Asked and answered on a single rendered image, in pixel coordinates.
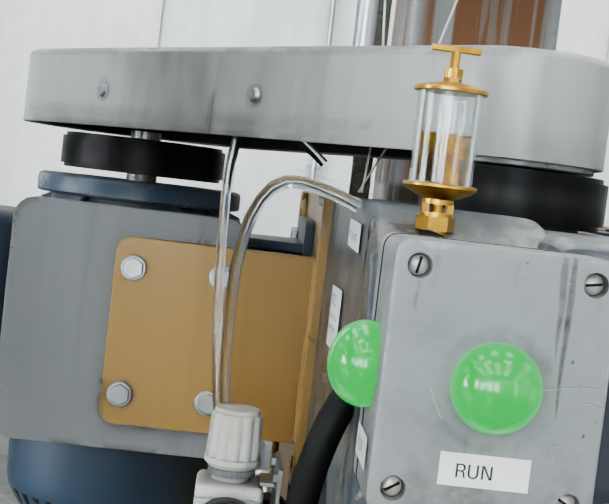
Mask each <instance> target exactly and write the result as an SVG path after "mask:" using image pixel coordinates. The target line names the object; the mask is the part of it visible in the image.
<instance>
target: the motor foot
mask: <svg viewBox="0 0 609 504"><path fill-rule="evenodd" d="M314 228H315V221H313V220H312V219H310V218H308V217H303V216H300V217H299V221H298V226H297V227H292V228H291V235H290V237H280V236H270V235H260V234H251V236H250V238H249V241H248V249H250V250H259V251H268V252H276V253H285V254H294V255H302V256H311V254H312V245H313V237H314Z"/></svg>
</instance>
